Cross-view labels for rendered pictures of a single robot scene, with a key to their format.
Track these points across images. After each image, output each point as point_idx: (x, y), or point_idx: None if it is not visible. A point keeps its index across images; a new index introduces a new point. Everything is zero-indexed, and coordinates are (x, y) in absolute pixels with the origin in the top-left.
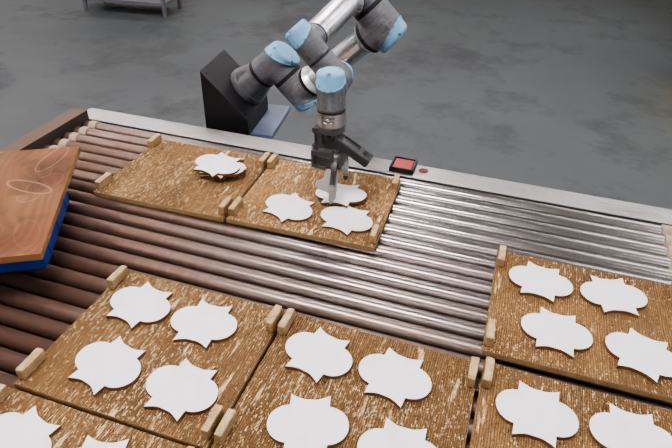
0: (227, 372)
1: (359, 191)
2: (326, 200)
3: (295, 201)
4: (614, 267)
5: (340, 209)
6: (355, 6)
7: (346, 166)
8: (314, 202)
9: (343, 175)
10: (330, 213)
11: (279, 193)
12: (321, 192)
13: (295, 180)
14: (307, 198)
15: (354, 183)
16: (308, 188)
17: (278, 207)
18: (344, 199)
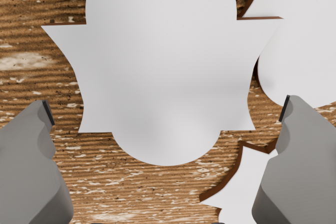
0: None
1: (111, 0)
2: (237, 118)
3: (249, 189)
4: None
5: (281, 45)
6: None
7: (28, 166)
8: (244, 146)
9: (51, 125)
10: (316, 75)
11: (204, 222)
12: (178, 148)
13: (126, 216)
14: (208, 167)
15: (27, 57)
16: (152, 181)
17: None
18: (217, 53)
